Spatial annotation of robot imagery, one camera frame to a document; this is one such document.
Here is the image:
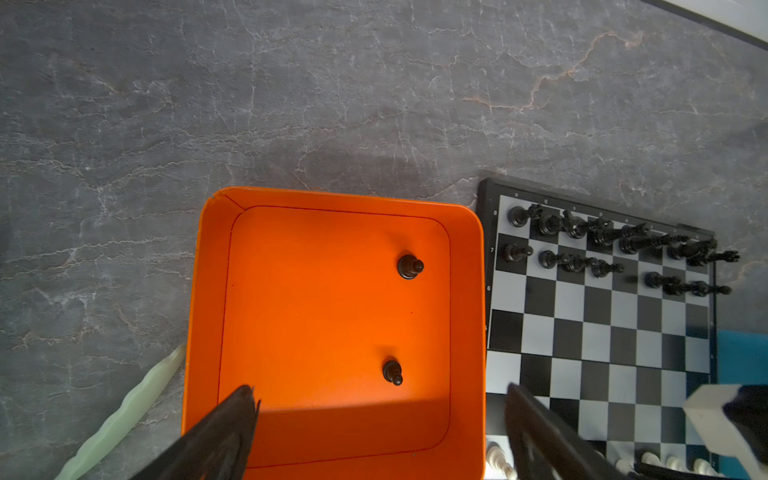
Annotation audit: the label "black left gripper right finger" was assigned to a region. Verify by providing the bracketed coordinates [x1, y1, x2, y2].
[505, 384, 624, 480]

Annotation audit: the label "blue plastic tray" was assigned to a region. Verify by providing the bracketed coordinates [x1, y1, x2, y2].
[717, 330, 767, 463]

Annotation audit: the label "black piece round base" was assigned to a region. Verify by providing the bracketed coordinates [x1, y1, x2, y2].
[397, 254, 425, 280]

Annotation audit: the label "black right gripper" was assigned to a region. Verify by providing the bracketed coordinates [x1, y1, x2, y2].
[682, 383, 768, 480]

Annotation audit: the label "black chess rook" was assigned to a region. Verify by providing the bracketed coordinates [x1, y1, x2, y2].
[687, 250, 740, 267]

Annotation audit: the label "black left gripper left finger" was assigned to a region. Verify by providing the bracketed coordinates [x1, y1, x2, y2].
[133, 385, 260, 480]

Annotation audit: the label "green metal tongs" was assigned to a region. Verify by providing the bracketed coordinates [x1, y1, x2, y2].
[55, 344, 186, 480]

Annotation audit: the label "orange plastic tray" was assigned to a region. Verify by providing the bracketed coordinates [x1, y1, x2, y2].
[182, 187, 486, 479]

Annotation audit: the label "black white chessboard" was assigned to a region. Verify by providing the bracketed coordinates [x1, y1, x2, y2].
[476, 179, 717, 465]

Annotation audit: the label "black pawn in tray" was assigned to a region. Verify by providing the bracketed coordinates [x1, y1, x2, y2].
[382, 360, 404, 386]

